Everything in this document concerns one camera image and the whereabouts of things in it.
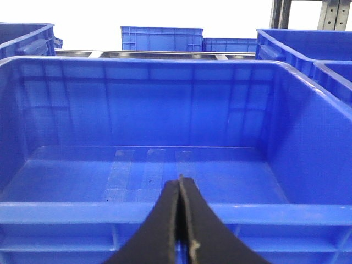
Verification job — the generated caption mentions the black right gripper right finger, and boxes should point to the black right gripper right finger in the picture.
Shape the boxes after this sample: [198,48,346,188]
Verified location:
[178,177,269,263]

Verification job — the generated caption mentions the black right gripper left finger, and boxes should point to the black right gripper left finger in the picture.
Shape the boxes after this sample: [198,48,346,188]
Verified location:
[105,180,179,263]

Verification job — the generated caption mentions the blue plastic bin right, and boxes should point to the blue plastic bin right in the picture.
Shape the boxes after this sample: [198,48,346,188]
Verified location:
[1,56,351,263]

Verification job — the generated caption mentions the small blue bin far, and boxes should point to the small blue bin far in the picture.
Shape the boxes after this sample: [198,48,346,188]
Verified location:
[202,38,257,52]

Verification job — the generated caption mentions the blue bin far centre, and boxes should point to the blue bin far centre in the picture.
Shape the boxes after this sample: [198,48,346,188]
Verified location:
[120,26,203,52]

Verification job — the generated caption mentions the steel rack crossbars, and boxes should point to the steel rack crossbars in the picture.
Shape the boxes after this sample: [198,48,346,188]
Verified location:
[56,49,255,60]

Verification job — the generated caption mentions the blue bin far right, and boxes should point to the blue bin far right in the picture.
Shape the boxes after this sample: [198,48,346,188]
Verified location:
[255,27,352,105]

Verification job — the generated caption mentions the blue bin far left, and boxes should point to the blue bin far left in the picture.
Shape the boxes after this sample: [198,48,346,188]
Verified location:
[1,22,56,59]

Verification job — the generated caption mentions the grey metal rack post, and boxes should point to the grey metal rack post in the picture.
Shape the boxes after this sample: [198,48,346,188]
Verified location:
[269,0,351,31]

